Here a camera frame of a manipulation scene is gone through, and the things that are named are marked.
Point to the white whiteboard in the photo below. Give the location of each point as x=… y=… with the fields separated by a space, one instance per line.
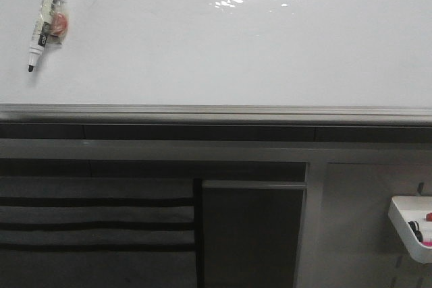
x=224 y=52

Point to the grey whiteboard ledge tray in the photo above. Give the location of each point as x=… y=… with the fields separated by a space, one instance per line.
x=217 y=114

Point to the dark grey cabinet door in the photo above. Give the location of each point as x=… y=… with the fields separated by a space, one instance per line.
x=251 y=232

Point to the orange round magnet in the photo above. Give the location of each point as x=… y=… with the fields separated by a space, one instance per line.
x=59 y=24

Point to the grey striped drawer cabinet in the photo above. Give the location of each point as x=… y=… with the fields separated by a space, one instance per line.
x=100 y=232

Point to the black tray hook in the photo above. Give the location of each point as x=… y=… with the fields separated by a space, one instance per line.
x=419 y=191

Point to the black marker in tray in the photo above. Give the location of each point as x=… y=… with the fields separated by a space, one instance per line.
x=414 y=225

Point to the white wall-mounted tray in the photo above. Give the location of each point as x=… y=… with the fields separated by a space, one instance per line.
x=403 y=209

